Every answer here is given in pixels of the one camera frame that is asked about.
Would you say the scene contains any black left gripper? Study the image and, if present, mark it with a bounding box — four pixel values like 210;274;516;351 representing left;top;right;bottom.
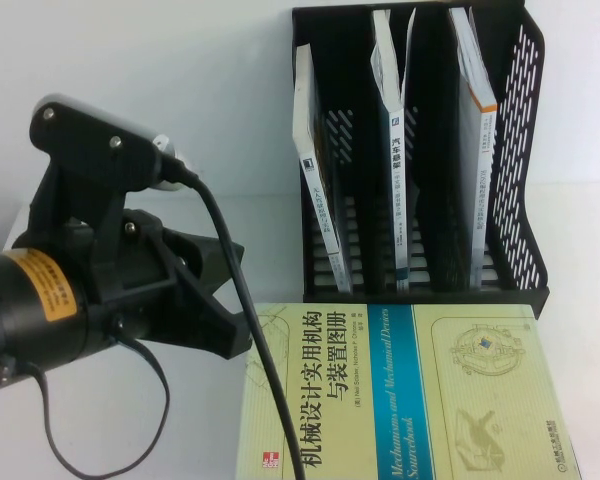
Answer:
73;208;255;361

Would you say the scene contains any white orange-edged ROS2 book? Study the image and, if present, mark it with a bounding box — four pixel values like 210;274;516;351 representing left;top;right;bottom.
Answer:
447;5;499;291

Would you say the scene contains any thin white-spined book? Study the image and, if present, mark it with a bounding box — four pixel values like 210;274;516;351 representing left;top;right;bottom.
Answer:
290;43;354;296

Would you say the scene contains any teal and white book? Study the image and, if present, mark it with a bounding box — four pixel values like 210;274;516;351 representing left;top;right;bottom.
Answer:
369;7;421;294

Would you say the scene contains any yellow warning label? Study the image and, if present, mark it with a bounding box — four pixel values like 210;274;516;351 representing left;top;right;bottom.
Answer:
7;249;79;324

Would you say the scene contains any pale yellow mechanisms handbook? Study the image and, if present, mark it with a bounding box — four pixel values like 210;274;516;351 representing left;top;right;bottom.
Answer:
233;301;576;480

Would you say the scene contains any black plastic file rack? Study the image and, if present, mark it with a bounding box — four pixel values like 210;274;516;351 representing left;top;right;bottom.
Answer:
290;0;552;319

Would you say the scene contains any thick black camera cable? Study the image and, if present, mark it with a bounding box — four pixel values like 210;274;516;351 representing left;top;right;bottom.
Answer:
154;144;306;480

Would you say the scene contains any thin black looped cable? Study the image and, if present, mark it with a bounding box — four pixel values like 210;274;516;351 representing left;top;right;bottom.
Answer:
0;327;172;479

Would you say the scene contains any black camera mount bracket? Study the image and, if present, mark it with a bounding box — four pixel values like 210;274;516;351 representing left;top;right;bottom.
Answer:
12;162;131;261

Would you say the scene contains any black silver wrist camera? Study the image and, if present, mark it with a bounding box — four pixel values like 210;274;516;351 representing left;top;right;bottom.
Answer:
28;92;201;195

